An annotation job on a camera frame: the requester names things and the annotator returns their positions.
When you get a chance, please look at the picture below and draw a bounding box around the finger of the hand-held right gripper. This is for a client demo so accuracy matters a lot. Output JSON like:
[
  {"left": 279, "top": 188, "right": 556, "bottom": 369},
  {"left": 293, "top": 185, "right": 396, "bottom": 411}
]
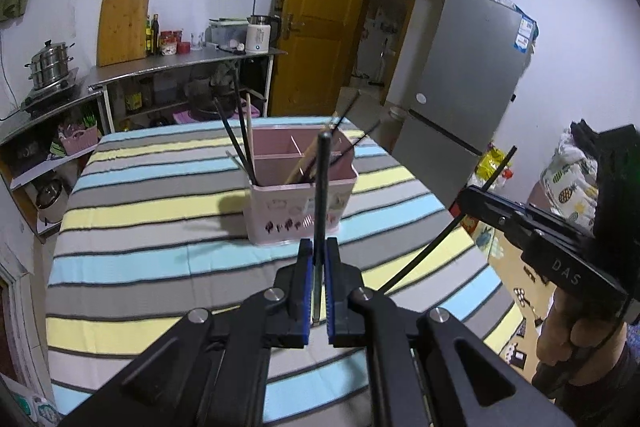
[
  {"left": 492, "top": 206, "right": 596, "bottom": 258},
  {"left": 459, "top": 186, "right": 598, "bottom": 240}
]

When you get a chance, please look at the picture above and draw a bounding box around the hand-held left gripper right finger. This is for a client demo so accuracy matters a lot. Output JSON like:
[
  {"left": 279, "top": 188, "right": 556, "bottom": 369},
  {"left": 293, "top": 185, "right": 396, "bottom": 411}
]
[{"left": 325, "top": 237, "right": 576, "bottom": 427}]

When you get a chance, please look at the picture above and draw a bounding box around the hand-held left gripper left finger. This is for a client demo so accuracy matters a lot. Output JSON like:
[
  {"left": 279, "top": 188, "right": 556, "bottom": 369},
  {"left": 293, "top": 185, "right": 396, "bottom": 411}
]
[{"left": 60, "top": 238, "right": 316, "bottom": 427}]

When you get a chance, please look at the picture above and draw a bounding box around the black chopstick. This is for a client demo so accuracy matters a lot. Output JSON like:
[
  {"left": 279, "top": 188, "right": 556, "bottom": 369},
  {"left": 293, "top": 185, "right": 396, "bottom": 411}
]
[
  {"left": 305, "top": 92, "right": 360, "bottom": 182},
  {"left": 378, "top": 146, "right": 519, "bottom": 295},
  {"left": 330, "top": 121, "right": 382, "bottom": 168},
  {"left": 213, "top": 98, "right": 258, "bottom": 186},
  {"left": 231, "top": 68, "right": 256, "bottom": 180},
  {"left": 311, "top": 131, "right": 333, "bottom": 327}
]

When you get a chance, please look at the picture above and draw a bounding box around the pink utensil basket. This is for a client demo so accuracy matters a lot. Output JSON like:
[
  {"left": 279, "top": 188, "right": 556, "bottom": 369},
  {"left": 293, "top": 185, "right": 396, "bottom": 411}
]
[{"left": 247, "top": 124, "right": 360, "bottom": 248}]

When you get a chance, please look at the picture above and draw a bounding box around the wooden chopstick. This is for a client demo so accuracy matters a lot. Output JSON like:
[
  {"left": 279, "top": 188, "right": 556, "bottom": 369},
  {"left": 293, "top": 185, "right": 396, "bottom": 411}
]
[
  {"left": 244, "top": 93, "right": 257, "bottom": 172},
  {"left": 285, "top": 119, "right": 335, "bottom": 184}
]

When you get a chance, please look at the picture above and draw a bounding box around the metal chopstick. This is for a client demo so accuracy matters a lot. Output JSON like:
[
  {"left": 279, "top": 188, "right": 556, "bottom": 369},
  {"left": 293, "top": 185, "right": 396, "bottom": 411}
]
[{"left": 225, "top": 150, "right": 253, "bottom": 178}]

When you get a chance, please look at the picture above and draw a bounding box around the person's right hand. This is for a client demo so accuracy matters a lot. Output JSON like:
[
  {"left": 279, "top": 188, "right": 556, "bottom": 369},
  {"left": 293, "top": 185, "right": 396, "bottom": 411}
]
[{"left": 536, "top": 287, "right": 630, "bottom": 383}]

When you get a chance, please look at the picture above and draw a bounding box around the yellow snack bag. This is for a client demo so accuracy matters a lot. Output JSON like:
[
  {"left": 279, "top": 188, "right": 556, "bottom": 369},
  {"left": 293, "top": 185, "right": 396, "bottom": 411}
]
[{"left": 475, "top": 147, "right": 513, "bottom": 180}]

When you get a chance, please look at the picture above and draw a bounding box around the printed cardboard box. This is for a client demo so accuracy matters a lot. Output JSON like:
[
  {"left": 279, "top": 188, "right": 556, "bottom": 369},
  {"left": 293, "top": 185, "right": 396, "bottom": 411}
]
[{"left": 487, "top": 227, "right": 551, "bottom": 373}]

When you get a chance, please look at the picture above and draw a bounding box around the pineapple print cloth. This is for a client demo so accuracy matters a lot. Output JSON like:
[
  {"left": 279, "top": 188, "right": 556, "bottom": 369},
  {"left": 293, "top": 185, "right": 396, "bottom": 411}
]
[{"left": 540, "top": 132, "right": 601, "bottom": 228}]

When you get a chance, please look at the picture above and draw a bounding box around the grey refrigerator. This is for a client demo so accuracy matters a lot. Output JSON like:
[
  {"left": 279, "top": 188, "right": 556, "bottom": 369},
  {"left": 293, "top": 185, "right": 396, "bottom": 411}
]
[{"left": 392, "top": 0, "right": 538, "bottom": 158}]

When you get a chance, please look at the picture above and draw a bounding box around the striped tablecloth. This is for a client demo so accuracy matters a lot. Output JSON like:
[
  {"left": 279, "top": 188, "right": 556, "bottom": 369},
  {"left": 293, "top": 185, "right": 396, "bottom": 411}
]
[{"left": 45, "top": 114, "right": 521, "bottom": 427}]

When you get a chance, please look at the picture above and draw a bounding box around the yellow wooden door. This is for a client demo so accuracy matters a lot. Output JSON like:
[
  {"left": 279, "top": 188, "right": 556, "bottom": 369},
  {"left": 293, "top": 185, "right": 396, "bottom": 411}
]
[{"left": 269, "top": 0, "right": 378, "bottom": 118}]

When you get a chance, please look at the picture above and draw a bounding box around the white electric kettle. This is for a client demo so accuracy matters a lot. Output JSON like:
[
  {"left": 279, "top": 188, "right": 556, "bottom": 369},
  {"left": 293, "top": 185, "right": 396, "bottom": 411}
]
[{"left": 245, "top": 14, "right": 282, "bottom": 55}]

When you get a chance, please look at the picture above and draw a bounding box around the steel kitchen shelf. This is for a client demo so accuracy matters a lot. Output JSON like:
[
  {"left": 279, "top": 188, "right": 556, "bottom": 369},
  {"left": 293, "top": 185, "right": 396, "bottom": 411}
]
[{"left": 87, "top": 44, "right": 289, "bottom": 135}]

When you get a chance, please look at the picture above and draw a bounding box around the steel cooking pot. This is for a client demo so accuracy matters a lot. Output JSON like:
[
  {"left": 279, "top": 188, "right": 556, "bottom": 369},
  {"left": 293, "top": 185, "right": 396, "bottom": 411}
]
[{"left": 35, "top": 179, "right": 68, "bottom": 224}]

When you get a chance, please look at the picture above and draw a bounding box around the grey box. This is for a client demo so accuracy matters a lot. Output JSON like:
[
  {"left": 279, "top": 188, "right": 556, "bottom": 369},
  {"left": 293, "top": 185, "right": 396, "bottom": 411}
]
[{"left": 207, "top": 18, "right": 250, "bottom": 48}]

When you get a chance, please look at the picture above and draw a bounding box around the pink storage basket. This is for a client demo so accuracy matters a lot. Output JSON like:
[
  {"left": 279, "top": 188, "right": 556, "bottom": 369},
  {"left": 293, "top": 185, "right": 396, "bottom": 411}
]
[{"left": 59, "top": 124, "right": 98, "bottom": 156}]

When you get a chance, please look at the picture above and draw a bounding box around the wooden cutting board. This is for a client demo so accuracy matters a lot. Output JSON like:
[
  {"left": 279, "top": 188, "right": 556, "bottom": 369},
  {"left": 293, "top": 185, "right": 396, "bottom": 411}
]
[{"left": 96, "top": 0, "right": 151, "bottom": 68}]

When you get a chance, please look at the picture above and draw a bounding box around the gas stove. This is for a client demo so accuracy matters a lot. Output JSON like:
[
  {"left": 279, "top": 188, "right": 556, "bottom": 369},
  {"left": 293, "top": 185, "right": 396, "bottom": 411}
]
[{"left": 20, "top": 68, "right": 81, "bottom": 108}]

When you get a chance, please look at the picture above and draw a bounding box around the steel stove table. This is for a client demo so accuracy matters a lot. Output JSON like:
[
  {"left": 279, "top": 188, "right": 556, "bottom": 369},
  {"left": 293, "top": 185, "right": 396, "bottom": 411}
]
[{"left": 0, "top": 87, "right": 106, "bottom": 238}]

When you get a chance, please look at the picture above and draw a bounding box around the steel steamer pot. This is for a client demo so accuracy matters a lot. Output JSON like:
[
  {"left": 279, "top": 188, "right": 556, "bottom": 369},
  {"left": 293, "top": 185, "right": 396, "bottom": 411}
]
[{"left": 25, "top": 39, "right": 76, "bottom": 92}]

